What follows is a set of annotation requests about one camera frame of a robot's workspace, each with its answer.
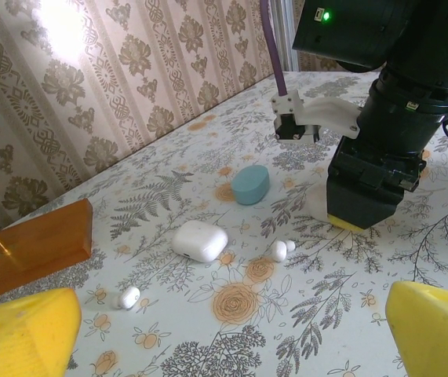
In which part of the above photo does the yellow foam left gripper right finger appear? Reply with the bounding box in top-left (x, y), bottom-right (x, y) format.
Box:
top-left (386, 280), bottom-right (448, 377)

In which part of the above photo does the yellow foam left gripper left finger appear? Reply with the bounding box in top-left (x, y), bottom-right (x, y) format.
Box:
top-left (0, 287), bottom-right (83, 377)

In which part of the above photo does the white wireless earbud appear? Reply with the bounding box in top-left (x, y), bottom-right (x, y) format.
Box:
top-left (270, 240), bottom-right (297, 262)
top-left (112, 286), bottom-right (142, 309)

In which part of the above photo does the teal earbud charging case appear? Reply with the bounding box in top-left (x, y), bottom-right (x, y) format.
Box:
top-left (231, 164), bottom-right (271, 207)

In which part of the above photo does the white earbud charging case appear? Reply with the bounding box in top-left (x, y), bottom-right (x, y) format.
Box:
top-left (170, 219), bottom-right (230, 264)

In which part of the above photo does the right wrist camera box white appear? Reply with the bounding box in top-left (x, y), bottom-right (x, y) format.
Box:
top-left (270, 90), bottom-right (362, 143)

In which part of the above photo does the gold wire rack wooden base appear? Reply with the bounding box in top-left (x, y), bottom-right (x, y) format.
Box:
top-left (0, 198), bottom-right (93, 308)

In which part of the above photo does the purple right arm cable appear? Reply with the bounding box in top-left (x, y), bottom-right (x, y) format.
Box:
top-left (260, 0), bottom-right (288, 97)

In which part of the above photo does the aluminium upright frame post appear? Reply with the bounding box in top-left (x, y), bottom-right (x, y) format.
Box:
top-left (272, 0), bottom-right (302, 74)

